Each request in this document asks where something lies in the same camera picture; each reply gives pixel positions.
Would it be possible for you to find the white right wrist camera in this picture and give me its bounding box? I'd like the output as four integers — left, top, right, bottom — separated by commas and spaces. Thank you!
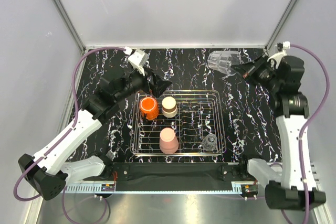
267, 40, 291, 65

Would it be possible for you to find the beige brown ceramic cup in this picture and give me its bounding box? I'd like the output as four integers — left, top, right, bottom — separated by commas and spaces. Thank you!
162, 97, 177, 118

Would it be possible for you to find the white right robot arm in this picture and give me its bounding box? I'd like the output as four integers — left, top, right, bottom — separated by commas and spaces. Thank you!
231, 56, 326, 211

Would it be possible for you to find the metal wire dish rack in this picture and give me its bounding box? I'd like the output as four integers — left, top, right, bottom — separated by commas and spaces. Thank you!
130, 90, 226, 157

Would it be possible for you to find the pink plastic cup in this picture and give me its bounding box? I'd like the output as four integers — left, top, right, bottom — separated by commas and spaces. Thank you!
159, 127, 179, 154

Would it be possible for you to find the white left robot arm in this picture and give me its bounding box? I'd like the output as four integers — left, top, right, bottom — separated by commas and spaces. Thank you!
18, 68, 172, 200

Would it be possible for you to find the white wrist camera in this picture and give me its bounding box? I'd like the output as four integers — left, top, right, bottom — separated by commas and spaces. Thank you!
124, 47, 149, 76
267, 40, 291, 65

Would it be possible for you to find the large clear glass cup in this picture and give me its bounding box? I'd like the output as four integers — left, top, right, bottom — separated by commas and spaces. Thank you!
207, 51, 242, 76

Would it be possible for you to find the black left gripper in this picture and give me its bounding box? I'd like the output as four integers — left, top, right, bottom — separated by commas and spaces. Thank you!
114, 65, 172, 103

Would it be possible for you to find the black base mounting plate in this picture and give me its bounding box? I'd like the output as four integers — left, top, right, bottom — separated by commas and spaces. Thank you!
85, 163, 256, 192

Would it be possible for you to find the small clear glass cup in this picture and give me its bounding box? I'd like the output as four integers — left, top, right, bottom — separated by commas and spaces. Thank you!
202, 133, 217, 152

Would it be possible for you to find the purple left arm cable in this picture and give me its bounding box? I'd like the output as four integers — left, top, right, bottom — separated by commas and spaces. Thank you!
13, 46, 129, 224

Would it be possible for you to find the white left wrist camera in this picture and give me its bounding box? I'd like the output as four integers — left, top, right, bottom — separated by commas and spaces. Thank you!
124, 47, 149, 76

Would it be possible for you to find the orange translucent plastic cup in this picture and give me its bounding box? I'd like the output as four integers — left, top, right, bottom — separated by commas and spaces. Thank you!
140, 97, 159, 121

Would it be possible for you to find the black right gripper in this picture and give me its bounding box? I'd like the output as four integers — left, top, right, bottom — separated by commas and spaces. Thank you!
230, 54, 282, 93

